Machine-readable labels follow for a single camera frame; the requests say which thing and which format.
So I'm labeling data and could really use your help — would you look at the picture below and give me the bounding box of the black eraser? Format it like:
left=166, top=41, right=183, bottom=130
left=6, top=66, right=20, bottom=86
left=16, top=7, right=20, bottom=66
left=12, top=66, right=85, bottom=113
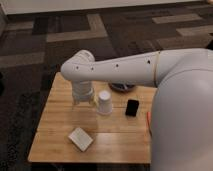
left=125, top=99, right=139, bottom=117

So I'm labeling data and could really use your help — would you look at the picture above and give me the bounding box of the blue bowl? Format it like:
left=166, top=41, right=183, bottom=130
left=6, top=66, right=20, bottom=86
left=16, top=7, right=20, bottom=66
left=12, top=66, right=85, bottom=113
left=109, top=83, right=136, bottom=92

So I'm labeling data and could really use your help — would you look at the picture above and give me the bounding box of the orange carrot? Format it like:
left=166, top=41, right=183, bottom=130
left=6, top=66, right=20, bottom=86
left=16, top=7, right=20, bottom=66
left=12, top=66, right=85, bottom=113
left=147, top=112, right=152, bottom=136

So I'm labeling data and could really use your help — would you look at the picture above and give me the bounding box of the wooden table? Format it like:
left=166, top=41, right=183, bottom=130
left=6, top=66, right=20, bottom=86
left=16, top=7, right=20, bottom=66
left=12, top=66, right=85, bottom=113
left=28, top=74, right=155, bottom=164

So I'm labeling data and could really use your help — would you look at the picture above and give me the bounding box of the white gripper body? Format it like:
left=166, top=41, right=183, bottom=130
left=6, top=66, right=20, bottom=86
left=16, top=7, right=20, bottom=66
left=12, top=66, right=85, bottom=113
left=72, top=81, right=96, bottom=106

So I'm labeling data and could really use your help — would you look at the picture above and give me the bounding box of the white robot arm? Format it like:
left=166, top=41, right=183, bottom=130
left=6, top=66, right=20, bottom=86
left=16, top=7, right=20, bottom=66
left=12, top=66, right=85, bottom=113
left=60, top=48, right=213, bottom=171

